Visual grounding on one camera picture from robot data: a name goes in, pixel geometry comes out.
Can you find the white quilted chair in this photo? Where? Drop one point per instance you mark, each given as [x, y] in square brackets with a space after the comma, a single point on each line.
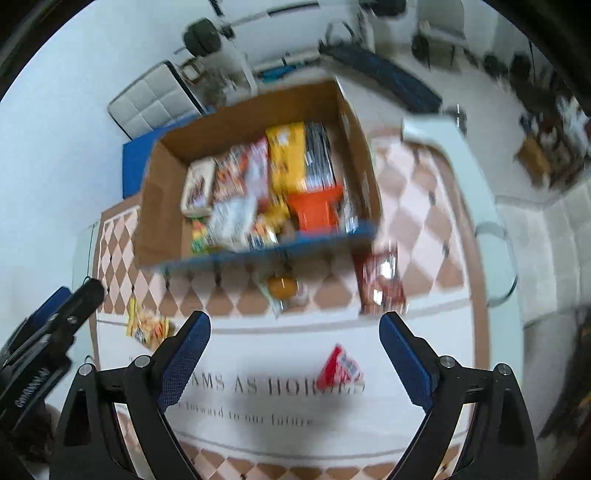
[152, 101]
[549, 249]

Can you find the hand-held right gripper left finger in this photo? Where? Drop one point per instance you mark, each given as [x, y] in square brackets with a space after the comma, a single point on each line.
[182, 364]

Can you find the black sit-up bench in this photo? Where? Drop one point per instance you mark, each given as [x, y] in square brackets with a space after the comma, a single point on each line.
[383, 76]

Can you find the orange round snack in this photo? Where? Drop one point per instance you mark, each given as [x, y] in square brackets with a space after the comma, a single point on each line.
[282, 287]

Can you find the clear water jug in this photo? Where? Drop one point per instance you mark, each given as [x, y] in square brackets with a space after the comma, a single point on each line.
[212, 85]

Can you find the blue floor disc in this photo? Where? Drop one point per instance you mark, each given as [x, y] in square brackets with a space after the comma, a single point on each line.
[277, 72]

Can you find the blue foam pad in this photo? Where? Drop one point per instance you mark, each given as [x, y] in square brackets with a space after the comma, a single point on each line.
[134, 166]

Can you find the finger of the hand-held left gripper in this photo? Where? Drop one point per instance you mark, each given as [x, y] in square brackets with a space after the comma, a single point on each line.
[87, 295]
[51, 307]

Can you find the small red white snack box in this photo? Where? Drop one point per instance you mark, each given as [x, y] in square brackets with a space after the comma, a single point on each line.
[341, 369]

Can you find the black dumbbell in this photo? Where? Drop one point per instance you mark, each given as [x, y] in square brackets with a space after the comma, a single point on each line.
[493, 63]

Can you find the large yellow snack bag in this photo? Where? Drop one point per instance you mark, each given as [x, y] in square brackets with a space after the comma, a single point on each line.
[286, 159]

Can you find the colourful candy packet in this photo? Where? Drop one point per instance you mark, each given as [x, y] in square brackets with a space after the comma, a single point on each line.
[199, 234]

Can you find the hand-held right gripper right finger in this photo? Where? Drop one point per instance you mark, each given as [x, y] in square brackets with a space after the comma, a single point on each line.
[408, 364]

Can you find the white plastic bag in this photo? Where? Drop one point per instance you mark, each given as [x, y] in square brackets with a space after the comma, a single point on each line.
[570, 113]

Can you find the small yellow snack packet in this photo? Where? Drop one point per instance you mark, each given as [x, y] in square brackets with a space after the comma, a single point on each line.
[147, 327]

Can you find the orange snack packet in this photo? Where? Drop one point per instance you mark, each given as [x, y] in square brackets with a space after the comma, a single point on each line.
[318, 207]

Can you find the white biscuit packet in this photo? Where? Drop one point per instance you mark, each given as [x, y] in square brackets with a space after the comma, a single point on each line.
[231, 220]

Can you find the small wooden stool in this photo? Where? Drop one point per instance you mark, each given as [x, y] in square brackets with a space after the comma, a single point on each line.
[535, 159]

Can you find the chrome dumbbell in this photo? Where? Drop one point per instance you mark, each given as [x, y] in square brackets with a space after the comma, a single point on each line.
[459, 116]

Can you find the cardboard box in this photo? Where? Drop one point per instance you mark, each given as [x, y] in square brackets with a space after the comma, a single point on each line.
[161, 207]

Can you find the red white panda snack packet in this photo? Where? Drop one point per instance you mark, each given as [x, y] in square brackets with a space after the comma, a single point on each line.
[240, 173]

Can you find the brown red snack packet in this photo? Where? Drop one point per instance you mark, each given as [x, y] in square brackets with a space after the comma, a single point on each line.
[381, 281]

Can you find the checkered printed tablecloth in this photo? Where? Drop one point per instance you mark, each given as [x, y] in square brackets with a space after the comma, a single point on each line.
[286, 341]

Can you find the grey padded chair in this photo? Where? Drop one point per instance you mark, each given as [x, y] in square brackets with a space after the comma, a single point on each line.
[438, 23]

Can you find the black barbell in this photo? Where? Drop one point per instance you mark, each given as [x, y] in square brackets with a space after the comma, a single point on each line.
[202, 37]

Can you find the yellow panda snack packet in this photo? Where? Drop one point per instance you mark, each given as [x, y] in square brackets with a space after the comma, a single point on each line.
[267, 230]

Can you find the person's left forearm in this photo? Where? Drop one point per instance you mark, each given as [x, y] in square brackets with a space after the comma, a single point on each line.
[34, 434]

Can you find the black speaker box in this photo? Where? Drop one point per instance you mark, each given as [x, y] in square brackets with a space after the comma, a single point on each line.
[519, 65]

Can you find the black snack bag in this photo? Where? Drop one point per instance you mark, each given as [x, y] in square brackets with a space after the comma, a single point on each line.
[321, 154]

